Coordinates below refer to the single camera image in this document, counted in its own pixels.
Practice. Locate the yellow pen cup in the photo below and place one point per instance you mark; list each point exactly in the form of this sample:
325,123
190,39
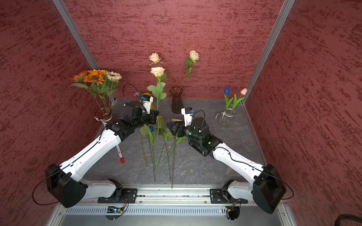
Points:
150,98

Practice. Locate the orange gerbera flower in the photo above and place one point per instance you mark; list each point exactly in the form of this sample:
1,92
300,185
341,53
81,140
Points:
78,81

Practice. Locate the clear glass vase with ribbon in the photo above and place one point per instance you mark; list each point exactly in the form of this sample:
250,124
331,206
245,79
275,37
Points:
225,118

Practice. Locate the pink tulip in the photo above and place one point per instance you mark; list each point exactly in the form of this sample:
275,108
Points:
236,100

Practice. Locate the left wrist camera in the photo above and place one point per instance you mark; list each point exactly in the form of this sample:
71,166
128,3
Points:
147,102

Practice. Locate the white rose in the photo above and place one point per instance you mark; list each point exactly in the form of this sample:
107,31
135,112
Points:
157,59

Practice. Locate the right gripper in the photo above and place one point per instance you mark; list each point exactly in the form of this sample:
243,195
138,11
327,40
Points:
177,126

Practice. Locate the blue tulip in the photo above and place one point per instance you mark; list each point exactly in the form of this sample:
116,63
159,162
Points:
151,131
226,96

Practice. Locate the middle dark ribbed vase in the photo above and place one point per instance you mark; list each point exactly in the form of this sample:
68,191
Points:
177,102

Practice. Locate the cream gerbera flower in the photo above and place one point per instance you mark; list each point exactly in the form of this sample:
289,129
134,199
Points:
114,79

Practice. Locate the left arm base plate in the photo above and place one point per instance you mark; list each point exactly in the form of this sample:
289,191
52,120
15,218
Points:
121,195

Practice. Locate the cream rose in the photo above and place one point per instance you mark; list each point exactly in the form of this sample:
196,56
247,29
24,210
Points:
158,89
193,59

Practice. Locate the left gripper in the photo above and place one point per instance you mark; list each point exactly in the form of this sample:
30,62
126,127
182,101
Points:
153,114

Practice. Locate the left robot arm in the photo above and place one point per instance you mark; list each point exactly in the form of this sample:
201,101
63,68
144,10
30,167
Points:
65,182

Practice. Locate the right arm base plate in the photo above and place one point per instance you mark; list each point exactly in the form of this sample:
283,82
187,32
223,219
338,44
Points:
218,196

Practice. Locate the left dark glass vase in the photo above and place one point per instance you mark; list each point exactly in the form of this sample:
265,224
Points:
104,115

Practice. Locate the red white marker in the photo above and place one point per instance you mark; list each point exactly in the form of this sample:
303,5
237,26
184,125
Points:
120,154

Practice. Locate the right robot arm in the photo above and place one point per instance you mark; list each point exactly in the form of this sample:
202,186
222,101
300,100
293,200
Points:
264,185

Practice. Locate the pens in cup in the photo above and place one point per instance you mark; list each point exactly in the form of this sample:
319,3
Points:
138,95

